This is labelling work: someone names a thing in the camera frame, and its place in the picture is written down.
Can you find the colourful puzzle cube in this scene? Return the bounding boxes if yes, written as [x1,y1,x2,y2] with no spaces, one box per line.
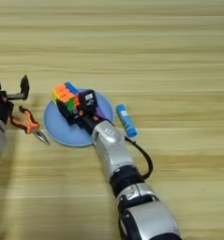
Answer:
[52,82,82,113]

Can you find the purple rectangular block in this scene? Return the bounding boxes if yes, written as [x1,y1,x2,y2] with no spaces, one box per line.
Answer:
[96,106,107,122]

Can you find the blue glue stick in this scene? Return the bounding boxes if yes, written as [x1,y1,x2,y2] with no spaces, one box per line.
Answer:
[115,104,139,139]

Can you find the orange black needle-nose pliers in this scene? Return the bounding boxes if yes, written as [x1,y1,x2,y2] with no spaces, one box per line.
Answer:
[8,105,51,146]

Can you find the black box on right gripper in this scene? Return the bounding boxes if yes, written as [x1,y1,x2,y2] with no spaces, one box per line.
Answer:
[78,89,99,113]

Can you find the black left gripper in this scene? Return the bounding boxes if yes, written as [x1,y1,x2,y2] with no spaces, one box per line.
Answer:
[0,74,30,126]

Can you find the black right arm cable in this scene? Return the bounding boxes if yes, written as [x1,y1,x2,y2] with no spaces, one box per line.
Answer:
[124,135,155,181]

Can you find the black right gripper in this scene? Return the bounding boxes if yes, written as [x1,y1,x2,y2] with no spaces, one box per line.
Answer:
[55,99,113,134]

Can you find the blue round plate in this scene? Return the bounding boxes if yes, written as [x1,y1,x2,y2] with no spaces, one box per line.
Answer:
[42,88,114,148]

